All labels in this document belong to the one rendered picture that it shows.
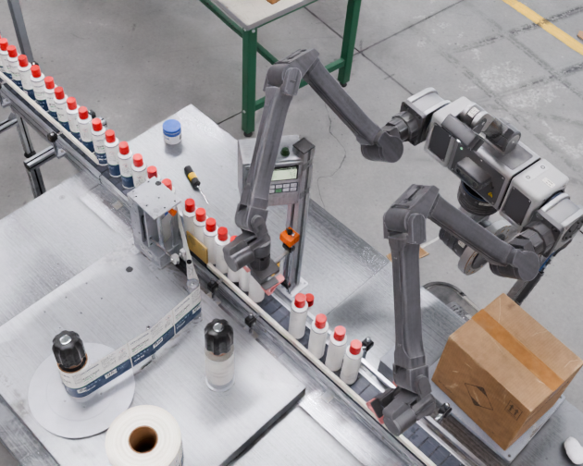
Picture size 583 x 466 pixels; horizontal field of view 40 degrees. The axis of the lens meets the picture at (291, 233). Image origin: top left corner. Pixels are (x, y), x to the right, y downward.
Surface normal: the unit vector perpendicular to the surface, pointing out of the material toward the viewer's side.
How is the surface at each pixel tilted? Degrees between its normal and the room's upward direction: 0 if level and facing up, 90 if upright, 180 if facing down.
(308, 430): 0
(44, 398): 0
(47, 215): 0
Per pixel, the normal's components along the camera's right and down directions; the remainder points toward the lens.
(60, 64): 0.06, -0.61
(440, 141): -0.78, 0.47
